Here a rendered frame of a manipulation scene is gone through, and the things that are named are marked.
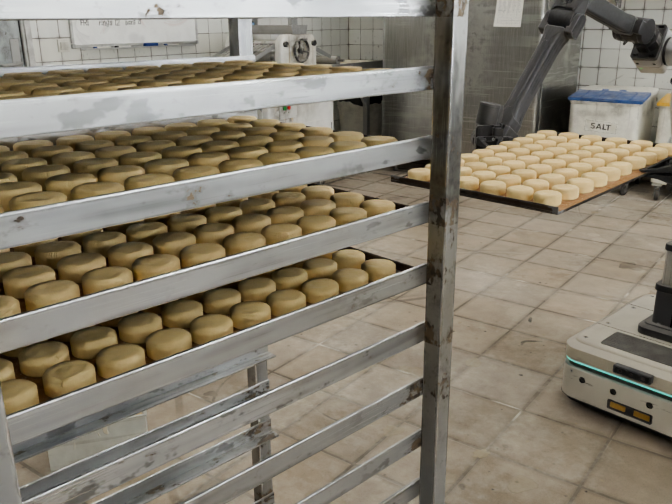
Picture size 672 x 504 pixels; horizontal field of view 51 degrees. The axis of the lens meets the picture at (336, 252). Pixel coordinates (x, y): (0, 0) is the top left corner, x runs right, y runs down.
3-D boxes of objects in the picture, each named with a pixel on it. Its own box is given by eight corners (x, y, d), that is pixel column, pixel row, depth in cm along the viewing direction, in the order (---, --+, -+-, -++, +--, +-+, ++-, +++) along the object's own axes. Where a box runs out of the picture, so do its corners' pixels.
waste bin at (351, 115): (399, 153, 710) (400, 86, 690) (370, 161, 670) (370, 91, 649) (356, 147, 741) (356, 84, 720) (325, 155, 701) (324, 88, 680)
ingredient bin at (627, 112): (558, 189, 555) (567, 90, 531) (581, 174, 605) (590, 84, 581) (630, 198, 526) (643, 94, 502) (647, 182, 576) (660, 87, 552)
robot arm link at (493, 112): (514, 149, 193) (489, 142, 199) (524, 108, 189) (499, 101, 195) (487, 149, 185) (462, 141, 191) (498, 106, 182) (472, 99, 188)
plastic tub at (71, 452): (148, 422, 239) (144, 380, 234) (151, 459, 219) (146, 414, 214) (55, 437, 231) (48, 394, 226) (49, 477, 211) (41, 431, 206)
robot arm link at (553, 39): (589, 21, 193) (555, 16, 200) (581, 9, 188) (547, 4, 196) (513, 157, 193) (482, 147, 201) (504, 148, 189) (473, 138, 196)
